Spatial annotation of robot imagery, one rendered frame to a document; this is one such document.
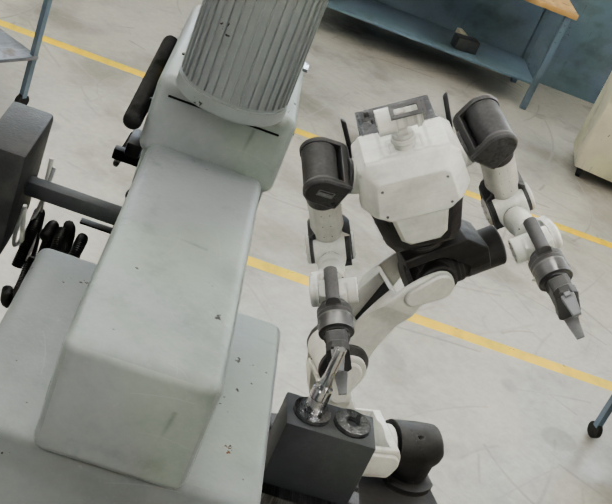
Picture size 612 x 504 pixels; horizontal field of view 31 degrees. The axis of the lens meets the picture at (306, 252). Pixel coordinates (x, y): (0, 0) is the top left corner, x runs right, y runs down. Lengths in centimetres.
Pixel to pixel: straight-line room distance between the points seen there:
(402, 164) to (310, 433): 69
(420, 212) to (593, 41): 759
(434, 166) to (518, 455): 247
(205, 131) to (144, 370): 65
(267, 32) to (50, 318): 58
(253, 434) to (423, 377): 340
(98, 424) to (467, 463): 333
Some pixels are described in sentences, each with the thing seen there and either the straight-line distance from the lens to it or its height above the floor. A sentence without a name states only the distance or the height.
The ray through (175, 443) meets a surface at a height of 165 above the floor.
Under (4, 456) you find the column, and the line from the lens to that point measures 164.
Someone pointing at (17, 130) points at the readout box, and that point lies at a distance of 199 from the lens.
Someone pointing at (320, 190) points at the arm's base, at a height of 150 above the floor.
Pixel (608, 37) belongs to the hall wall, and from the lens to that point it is 1027.
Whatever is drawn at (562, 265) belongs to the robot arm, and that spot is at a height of 159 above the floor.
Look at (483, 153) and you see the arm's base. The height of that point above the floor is 172.
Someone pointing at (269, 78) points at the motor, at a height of 198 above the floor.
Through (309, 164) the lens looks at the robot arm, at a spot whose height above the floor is 153.
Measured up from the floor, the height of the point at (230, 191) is 176.
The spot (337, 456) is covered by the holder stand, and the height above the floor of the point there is 108.
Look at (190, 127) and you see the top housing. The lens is 199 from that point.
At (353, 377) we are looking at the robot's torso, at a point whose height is 99.
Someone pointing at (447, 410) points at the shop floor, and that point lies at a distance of 498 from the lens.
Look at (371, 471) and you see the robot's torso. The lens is 331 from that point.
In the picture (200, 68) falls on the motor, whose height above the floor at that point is 195.
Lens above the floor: 261
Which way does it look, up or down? 28 degrees down
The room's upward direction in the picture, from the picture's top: 23 degrees clockwise
